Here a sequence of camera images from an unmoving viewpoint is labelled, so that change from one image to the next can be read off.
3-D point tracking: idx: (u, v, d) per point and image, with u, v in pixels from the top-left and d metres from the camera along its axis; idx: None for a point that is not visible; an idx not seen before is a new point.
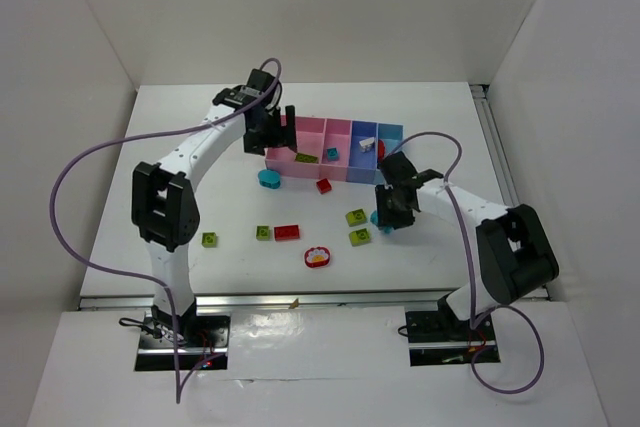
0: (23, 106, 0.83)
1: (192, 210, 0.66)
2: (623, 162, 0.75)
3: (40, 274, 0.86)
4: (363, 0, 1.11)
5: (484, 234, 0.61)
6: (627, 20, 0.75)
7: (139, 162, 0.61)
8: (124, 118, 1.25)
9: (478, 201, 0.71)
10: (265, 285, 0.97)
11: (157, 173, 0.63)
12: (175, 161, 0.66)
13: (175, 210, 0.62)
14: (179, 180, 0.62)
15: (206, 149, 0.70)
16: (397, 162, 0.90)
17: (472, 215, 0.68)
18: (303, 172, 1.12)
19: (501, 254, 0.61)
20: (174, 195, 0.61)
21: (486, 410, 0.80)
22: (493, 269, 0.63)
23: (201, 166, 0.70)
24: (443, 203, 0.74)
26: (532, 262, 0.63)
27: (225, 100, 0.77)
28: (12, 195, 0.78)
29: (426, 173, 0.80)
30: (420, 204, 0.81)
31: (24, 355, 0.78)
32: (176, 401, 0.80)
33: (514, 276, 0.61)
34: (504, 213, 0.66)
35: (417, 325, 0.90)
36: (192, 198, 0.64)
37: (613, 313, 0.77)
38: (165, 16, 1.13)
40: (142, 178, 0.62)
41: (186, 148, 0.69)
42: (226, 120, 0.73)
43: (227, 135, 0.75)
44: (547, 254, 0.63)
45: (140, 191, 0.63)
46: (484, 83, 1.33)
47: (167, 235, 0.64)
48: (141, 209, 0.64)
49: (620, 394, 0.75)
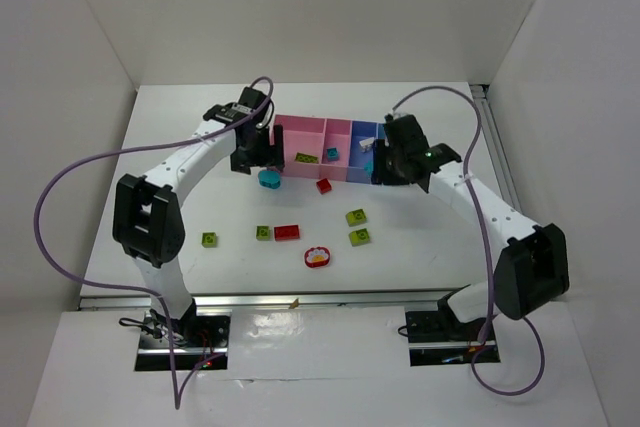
0: (23, 106, 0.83)
1: (176, 228, 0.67)
2: (623, 162, 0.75)
3: (40, 274, 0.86)
4: (363, 1, 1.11)
5: (509, 257, 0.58)
6: (626, 19, 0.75)
7: (124, 175, 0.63)
8: (124, 118, 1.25)
9: (503, 208, 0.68)
10: (265, 285, 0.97)
11: (142, 186, 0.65)
12: (162, 174, 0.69)
13: (158, 226, 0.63)
14: (165, 193, 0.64)
15: (193, 164, 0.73)
16: (409, 128, 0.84)
17: (496, 225, 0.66)
18: (303, 172, 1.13)
19: (522, 278, 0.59)
20: (160, 207, 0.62)
21: (486, 411, 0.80)
22: (509, 289, 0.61)
23: (187, 181, 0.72)
24: (464, 200, 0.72)
26: (546, 281, 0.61)
27: (217, 115, 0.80)
28: (12, 194, 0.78)
29: (441, 152, 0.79)
30: (429, 185, 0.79)
31: (24, 355, 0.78)
32: (175, 406, 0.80)
33: (529, 298, 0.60)
34: (531, 232, 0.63)
35: (417, 325, 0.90)
36: (176, 211, 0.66)
37: (614, 313, 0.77)
38: (165, 16, 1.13)
40: (127, 191, 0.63)
41: (173, 162, 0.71)
42: (215, 135, 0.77)
43: (214, 151, 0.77)
44: (563, 277, 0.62)
45: (124, 205, 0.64)
46: (484, 83, 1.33)
47: (150, 251, 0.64)
48: (123, 224, 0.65)
49: (620, 394, 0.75)
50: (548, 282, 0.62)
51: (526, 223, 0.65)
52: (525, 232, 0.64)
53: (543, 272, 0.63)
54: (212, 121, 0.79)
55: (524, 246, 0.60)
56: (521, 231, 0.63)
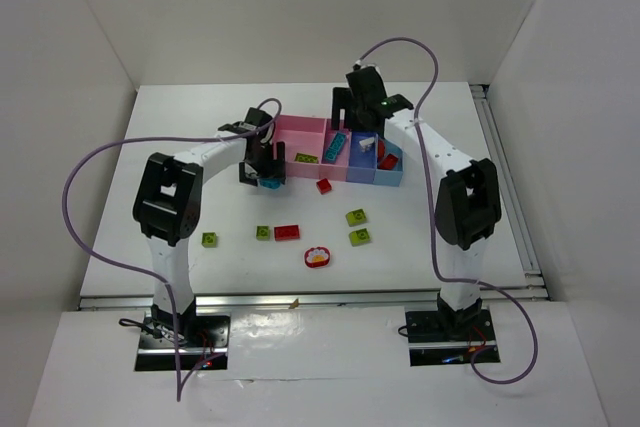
0: (22, 106, 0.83)
1: (196, 207, 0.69)
2: (623, 161, 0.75)
3: (41, 274, 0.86)
4: (362, 1, 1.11)
5: (446, 185, 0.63)
6: (627, 19, 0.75)
7: (153, 152, 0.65)
8: (124, 118, 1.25)
9: (446, 147, 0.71)
10: (265, 285, 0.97)
11: (168, 164, 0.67)
12: (188, 156, 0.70)
13: (183, 197, 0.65)
14: (192, 168, 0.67)
15: (215, 154, 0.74)
16: (369, 77, 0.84)
17: (438, 162, 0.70)
18: (303, 172, 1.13)
19: (457, 205, 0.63)
20: (187, 179, 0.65)
21: (486, 410, 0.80)
22: (449, 217, 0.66)
23: (208, 168, 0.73)
24: (411, 141, 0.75)
26: (482, 210, 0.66)
27: (229, 128, 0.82)
28: (12, 194, 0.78)
29: (395, 99, 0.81)
30: (384, 131, 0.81)
31: (24, 355, 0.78)
32: (176, 399, 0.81)
33: (465, 224, 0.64)
34: (467, 165, 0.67)
35: (417, 325, 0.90)
36: (199, 188, 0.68)
37: (614, 313, 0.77)
38: (165, 17, 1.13)
40: (155, 166, 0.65)
41: (197, 148, 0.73)
42: (232, 138, 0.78)
43: (228, 153, 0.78)
44: (495, 205, 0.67)
45: (150, 179, 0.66)
46: (484, 83, 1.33)
47: (169, 228, 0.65)
48: (144, 200, 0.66)
49: (620, 394, 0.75)
50: (484, 211, 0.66)
51: (465, 158, 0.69)
52: (463, 165, 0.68)
53: (479, 203, 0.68)
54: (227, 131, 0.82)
55: (461, 177, 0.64)
56: (459, 165, 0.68)
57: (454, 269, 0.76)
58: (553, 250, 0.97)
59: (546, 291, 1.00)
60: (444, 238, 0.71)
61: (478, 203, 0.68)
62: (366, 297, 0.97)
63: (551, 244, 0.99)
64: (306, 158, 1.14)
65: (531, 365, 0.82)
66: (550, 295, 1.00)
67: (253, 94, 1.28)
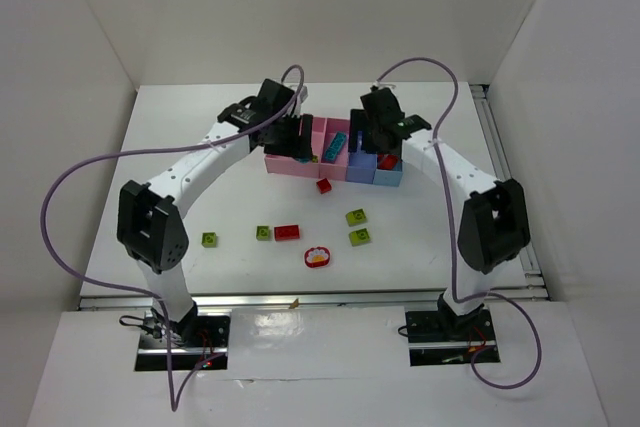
0: (22, 108, 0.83)
1: (178, 238, 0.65)
2: (623, 161, 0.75)
3: (41, 275, 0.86)
4: (362, 1, 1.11)
5: (469, 207, 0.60)
6: (628, 20, 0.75)
7: (126, 183, 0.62)
8: (124, 117, 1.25)
9: (467, 167, 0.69)
10: (265, 285, 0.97)
11: (143, 194, 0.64)
12: (165, 183, 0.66)
13: (157, 239, 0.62)
14: (166, 206, 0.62)
15: (199, 173, 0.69)
16: (384, 98, 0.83)
17: (460, 183, 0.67)
18: (303, 172, 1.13)
19: (484, 228, 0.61)
20: (159, 220, 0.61)
21: (486, 410, 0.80)
22: (474, 242, 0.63)
23: (192, 191, 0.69)
24: (430, 162, 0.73)
26: (510, 234, 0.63)
27: (230, 119, 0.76)
28: (12, 195, 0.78)
29: (412, 120, 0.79)
30: (402, 152, 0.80)
31: (23, 356, 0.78)
32: (172, 409, 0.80)
33: (492, 248, 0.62)
34: (491, 186, 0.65)
35: (418, 326, 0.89)
36: (177, 223, 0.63)
37: (613, 313, 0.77)
38: (165, 17, 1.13)
40: (129, 198, 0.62)
41: (179, 169, 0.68)
42: (227, 141, 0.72)
43: (222, 159, 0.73)
44: (524, 228, 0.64)
45: (126, 209, 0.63)
46: (484, 83, 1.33)
47: (150, 258, 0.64)
48: (126, 228, 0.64)
49: (619, 394, 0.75)
50: (511, 234, 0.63)
51: (488, 179, 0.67)
52: (487, 187, 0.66)
53: (506, 226, 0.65)
54: (227, 122, 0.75)
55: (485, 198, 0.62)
56: (483, 186, 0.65)
57: (467, 287, 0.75)
58: (553, 250, 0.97)
59: (546, 291, 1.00)
60: (471, 267, 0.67)
61: (506, 226, 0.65)
62: (365, 296, 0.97)
63: (551, 244, 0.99)
64: (305, 158, 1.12)
65: (534, 371, 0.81)
66: (550, 294, 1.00)
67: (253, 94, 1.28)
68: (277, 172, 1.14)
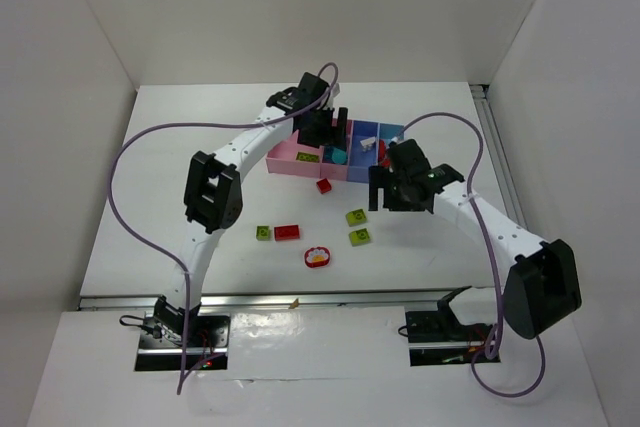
0: (22, 106, 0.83)
1: (237, 201, 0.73)
2: (623, 161, 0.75)
3: (41, 274, 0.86)
4: (362, 1, 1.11)
5: (515, 275, 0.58)
6: (628, 20, 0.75)
7: (196, 153, 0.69)
8: (124, 117, 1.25)
9: (509, 226, 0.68)
10: (265, 285, 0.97)
11: (210, 163, 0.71)
12: (228, 153, 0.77)
13: (222, 200, 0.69)
14: (230, 172, 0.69)
15: (255, 147, 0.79)
16: (409, 150, 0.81)
17: (503, 243, 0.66)
18: (303, 172, 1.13)
19: (531, 296, 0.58)
20: (225, 183, 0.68)
21: (486, 410, 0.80)
22: (521, 307, 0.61)
23: (248, 163, 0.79)
24: (468, 218, 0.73)
26: (559, 299, 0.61)
27: (278, 101, 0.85)
28: (11, 194, 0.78)
29: (442, 170, 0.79)
30: (434, 206, 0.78)
31: (24, 356, 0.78)
32: (177, 392, 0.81)
33: (539, 316, 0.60)
34: (537, 248, 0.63)
35: (417, 326, 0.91)
36: (238, 187, 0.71)
37: (614, 313, 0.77)
38: (165, 16, 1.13)
40: (198, 167, 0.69)
41: (239, 143, 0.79)
42: (276, 122, 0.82)
43: (272, 138, 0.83)
44: (575, 292, 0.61)
45: (195, 177, 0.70)
46: (484, 83, 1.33)
47: (212, 217, 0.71)
48: (192, 192, 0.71)
49: (619, 394, 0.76)
50: (560, 299, 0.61)
51: (533, 239, 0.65)
52: (533, 249, 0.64)
53: (555, 288, 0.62)
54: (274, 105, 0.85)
55: (532, 263, 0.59)
56: (528, 249, 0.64)
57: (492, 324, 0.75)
58: None
59: None
60: (516, 329, 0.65)
61: (555, 290, 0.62)
62: (365, 297, 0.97)
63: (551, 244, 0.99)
64: (307, 158, 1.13)
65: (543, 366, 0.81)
66: None
67: (253, 94, 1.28)
68: (277, 172, 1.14)
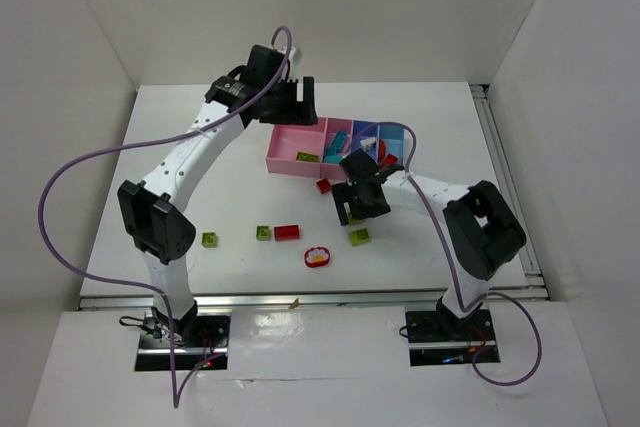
0: (23, 107, 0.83)
1: (185, 229, 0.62)
2: (624, 161, 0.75)
3: (41, 274, 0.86)
4: (362, 1, 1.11)
5: (451, 217, 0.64)
6: (628, 20, 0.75)
7: (122, 183, 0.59)
8: (124, 117, 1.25)
9: (441, 185, 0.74)
10: (265, 285, 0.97)
11: (141, 194, 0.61)
12: (160, 179, 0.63)
13: (162, 234, 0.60)
14: (164, 204, 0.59)
15: (194, 164, 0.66)
16: (359, 157, 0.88)
17: (437, 199, 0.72)
18: (303, 172, 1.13)
19: (471, 233, 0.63)
20: (158, 218, 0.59)
21: (486, 410, 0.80)
22: (468, 249, 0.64)
23: (189, 183, 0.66)
24: (408, 192, 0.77)
26: (502, 233, 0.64)
27: (219, 94, 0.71)
28: (12, 195, 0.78)
29: (387, 169, 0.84)
30: (388, 201, 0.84)
31: (24, 355, 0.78)
32: (174, 406, 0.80)
33: (489, 251, 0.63)
34: (466, 192, 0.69)
35: (418, 326, 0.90)
36: (180, 217, 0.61)
37: (613, 314, 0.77)
38: (165, 16, 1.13)
40: (126, 200, 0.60)
41: (172, 163, 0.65)
42: (217, 125, 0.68)
43: (216, 143, 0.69)
44: (513, 223, 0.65)
45: (128, 211, 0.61)
46: (484, 83, 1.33)
47: (159, 248, 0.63)
48: (132, 225, 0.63)
49: (619, 394, 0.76)
50: (503, 234, 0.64)
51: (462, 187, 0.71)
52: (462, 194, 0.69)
53: (498, 227, 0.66)
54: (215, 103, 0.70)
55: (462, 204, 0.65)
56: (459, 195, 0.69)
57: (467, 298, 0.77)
58: (553, 250, 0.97)
59: (546, 291, 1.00)
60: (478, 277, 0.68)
61: (496, 229, 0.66)
62: (365, 297, 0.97)
63: (551, 243, 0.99)
64: (306, 158, 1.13)
65: (536, 365, 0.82)
66: (550, 295, 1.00)
67: None
68: (277, 172, 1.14)
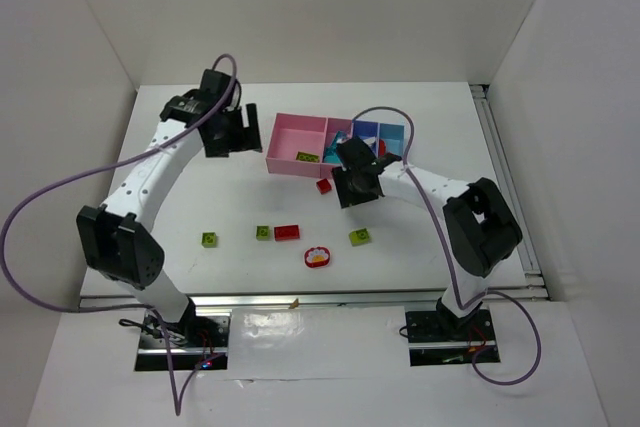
0: (23, 107, 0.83)
1: (153, 251, 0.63)
2: (623, 160, 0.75)
3: (41, 273, 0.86)
4: (362, 0, 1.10)
5: (451, 213, 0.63)
6: (628, 19, 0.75)
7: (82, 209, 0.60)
8: (124, 117, 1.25)
9: (440, 180, 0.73)
10: (265, 285, 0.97)
11: (102, 216, 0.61)
12: (122, 199, 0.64)
13: (129, 258, 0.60)
14: (130, 223, 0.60)
15: (156, 181, 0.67)
16: (355, 145, 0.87)
17: (436, 195, 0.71)
18: (303, 172, 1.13)
19: (468, 230, 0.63)
20: (125, 238, 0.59)
21: (486, 410, 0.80)
22: (465, 246, 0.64)
23: (152, 201, 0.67)
24: (406, 185, 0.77)
26: (500, 232, 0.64)
27: (174, 112, 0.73)
28: (12, 194, 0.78)
29: (384, 158, 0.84)
30: (384, 190, 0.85)
31: (23, 355, 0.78)
32: (176, 413, 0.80)
33: (485, 248, 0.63)
34: (466, 188, 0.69)
35: (418, 326, 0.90)
36: (147, 238, 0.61)
37: (613, 313, 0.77)
38: (165, 16, 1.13)
40: (89, 226, 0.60)
41: (133, 183, 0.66)
42: (176, 141, 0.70)
43: (177, 159, 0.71)
44: (510, 222, 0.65)
45: (90, 238, 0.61)
46: (484, 83, 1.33)
47: (128, 277, 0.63)
48: (95, 255, 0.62)
49: (619, 393, 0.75)
50: (500, 232, 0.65)
51: (462, 184, 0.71)
52: (462, 191, 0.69)
53: (494, 225, 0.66)
54: (171, 121, 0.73)
55: (462, 202, 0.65)
56: (459, 192, 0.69)
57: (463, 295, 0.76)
58: (553, 250, 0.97)
59: (546, 291, 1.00)
60: (472, 272, 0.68)
61: (493, 225, 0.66)
62: (366, 297, 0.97)
63: (551, 243, 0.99)
64: (306, 158, 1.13)
65: (535, 365, 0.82)
66: (550, 294, 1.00)
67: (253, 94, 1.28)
68: (277, 172, 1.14)
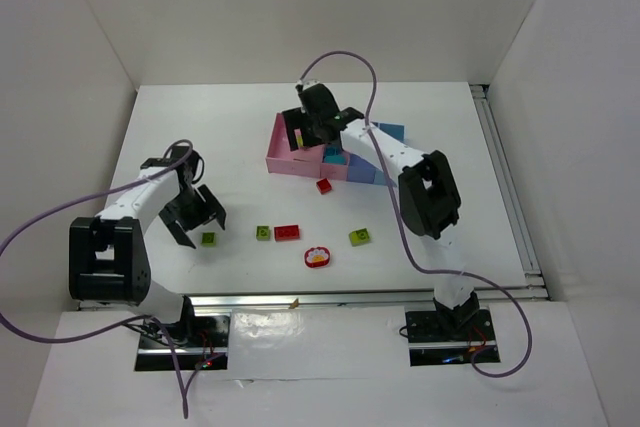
0: (23, 108, 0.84)
1: (143, 261, 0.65)
2: (623, 160, 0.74)
3: (41, 272, 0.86)
4: (362, 0, 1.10)
5: (403, 182, 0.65)
6: (628, 20, 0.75)
7: (76, 218, 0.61)
8: (124, 118, 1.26)
9: (399, 146, 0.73)
10: (264, 285, 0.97)
11: (96, 226, 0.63)
12: (117, 209, 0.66)
13: (125, 263, 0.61)
14: (126, 224, 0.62)
15: (146, 200, 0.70)
16: (320, 94, 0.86)
17: (394, 161, 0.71)
18: (304, 172, 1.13)
19: (418, 198, 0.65)
20: (123, 237, 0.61)
21: (486, 410, 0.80)
22: (412, 210, 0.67)
23: (143, 214, 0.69)
24: (366, 147, 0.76)
26: (442, 199, 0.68)
27: (153, 163, 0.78)
28: (12, 195, 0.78)
29: (347, 113, 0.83)
30: (343, 144, 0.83)
31: (23, 355, 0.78)
32: (184, 417, 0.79)
33: (429, 214, 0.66)
34: (420, 159, 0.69)
35: (418, 326, 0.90)
36: (140, 240, 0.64)
37: (613, 313, 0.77)
38: (165, 16, 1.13)
40: (82, 234, 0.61)
41: (125, 199, 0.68)
42: (160, 174, 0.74)
43: (161, 190, 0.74)
44: (453, 193, 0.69)
45: (82, 251, 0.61)
46: (484, 83, 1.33)
47: (120, 294, 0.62)
48: (83, 273, 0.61)
49: (619, 393, 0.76)
50: (442, 201, 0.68)
51: (418, 153, 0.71)
52: (417, 160, 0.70)
53: (438, 193, 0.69)
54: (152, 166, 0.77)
55: (415, 172, 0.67)
56: (413, 160, 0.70)
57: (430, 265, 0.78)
58: (553, 250, 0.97)
59: (546, 291, 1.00)
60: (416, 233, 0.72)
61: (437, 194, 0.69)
62: (366, 297, 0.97)
63: (551, 244, 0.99)
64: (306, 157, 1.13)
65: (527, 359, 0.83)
66: (550, 294, 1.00)
67: (252, 94, 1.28)
68: (277, 172, 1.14)
